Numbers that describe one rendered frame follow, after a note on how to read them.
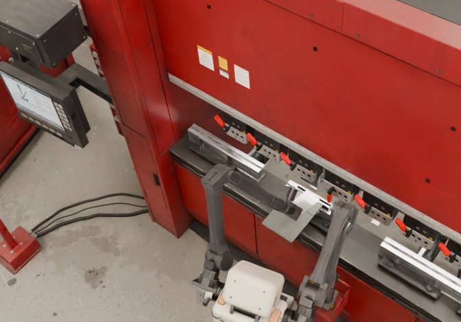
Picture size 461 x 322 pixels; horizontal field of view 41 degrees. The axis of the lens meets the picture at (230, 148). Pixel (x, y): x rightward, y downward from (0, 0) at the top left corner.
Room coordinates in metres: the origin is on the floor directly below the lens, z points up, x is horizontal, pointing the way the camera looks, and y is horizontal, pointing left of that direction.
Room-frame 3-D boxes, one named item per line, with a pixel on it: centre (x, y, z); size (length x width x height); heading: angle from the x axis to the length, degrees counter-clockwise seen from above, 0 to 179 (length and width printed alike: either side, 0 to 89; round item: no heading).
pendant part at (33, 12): (2.25, 0.85, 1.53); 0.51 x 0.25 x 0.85; 51
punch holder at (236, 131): (2.00, -0.06, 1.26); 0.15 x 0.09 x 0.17; 46
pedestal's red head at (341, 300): (1.27, -0.37, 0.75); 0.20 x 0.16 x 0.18; 48
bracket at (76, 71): (2.42, 0.76, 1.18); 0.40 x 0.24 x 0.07; 46
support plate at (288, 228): (1.60, -0.26, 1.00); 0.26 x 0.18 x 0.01; 136
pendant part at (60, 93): (2.15, 0.87, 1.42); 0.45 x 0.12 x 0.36; 51
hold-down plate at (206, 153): (2.08, 0.10, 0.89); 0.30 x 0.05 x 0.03; 46
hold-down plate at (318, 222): (1.64, -0.36, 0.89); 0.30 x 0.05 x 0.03; 46
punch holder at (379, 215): (1.45, -0.63, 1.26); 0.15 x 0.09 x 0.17; 46
